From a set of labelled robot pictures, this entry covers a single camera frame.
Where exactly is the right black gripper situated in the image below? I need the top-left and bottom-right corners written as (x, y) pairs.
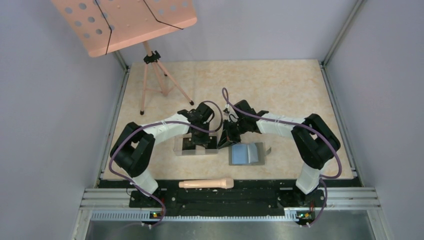
top-left (217, 118), bottom-right (248, 150)

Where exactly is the grey leather card holder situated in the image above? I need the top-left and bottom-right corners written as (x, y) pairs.
top-left (228, 142), bottom-right (272, 166)

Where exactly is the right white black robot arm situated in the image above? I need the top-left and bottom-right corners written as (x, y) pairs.
top-left (217, 99), bottom-right (342, 206)

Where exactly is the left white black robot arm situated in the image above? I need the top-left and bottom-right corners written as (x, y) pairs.
top-left (109, 100), bottom-right (215, 207)

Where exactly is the blue card in holder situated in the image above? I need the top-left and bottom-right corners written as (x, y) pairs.
top-left (230, 143), bottom-right (260, 165)

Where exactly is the pink toy microphone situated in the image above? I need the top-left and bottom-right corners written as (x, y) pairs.
top-left (178, 177), bottom-right (235, 189)

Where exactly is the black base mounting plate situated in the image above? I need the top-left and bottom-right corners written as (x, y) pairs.
top-left (98, 179), bottom-right (360, 219)

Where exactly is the pink perforated music stand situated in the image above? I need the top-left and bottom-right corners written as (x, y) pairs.
top-left (52, 0), bottom-right (198, 115)

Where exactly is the aluminium front rail frame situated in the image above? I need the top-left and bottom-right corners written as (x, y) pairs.
top-left (72, 180), bottom-right (393, 240)

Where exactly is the black cord on stand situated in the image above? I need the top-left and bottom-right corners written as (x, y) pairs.
top-left (94, 0), bottom-right (184, 56)

